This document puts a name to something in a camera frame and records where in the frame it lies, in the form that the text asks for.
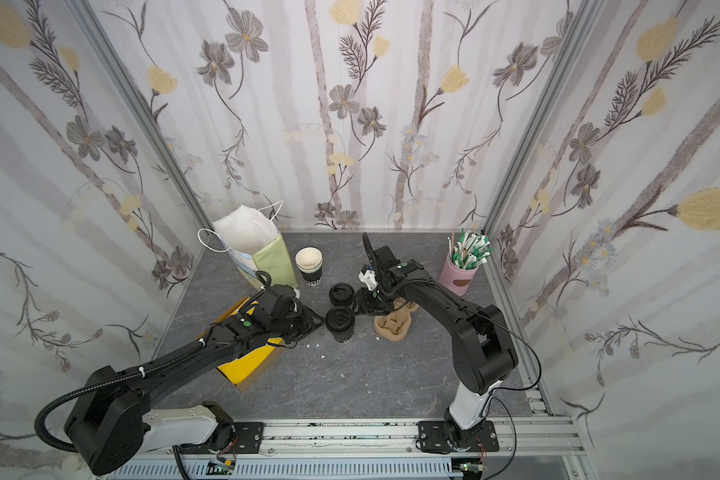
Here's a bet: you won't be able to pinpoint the black plastic cup lid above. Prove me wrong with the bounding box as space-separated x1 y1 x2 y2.
325 306 355 334

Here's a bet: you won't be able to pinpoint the black paper coffee cup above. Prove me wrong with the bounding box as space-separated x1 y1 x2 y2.
326 322 354 344

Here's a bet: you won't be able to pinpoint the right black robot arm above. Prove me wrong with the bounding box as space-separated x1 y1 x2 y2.
355 233 529 450

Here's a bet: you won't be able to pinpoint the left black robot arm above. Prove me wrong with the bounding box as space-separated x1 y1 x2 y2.
34 271 324 475

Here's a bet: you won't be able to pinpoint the stack of black lids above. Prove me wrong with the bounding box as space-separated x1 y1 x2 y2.
329 283 356 308

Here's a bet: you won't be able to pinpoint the brown pulp cup carrier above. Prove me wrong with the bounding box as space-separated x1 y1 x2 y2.
374 298 420 342

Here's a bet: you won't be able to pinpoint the yellow napkins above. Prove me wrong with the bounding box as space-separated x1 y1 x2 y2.
215 299 286 385

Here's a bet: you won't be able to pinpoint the green white paper bag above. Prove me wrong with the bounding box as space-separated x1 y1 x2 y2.
197 200 299 289

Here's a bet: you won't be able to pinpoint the pink straw holder cup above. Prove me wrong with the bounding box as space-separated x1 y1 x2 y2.
438 256 477 297

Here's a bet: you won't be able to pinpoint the green white wrapped straws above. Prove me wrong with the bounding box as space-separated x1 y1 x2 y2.
448 230 493 270

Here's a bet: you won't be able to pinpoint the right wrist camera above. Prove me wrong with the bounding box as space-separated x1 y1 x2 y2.
358 267 378 292

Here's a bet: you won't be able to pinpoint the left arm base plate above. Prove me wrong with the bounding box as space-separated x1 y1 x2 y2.
230 422 265 455

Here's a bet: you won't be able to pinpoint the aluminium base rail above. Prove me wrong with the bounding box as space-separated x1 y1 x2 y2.
109 413 596 479

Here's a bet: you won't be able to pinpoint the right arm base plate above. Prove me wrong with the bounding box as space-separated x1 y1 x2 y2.
415 420 500 455

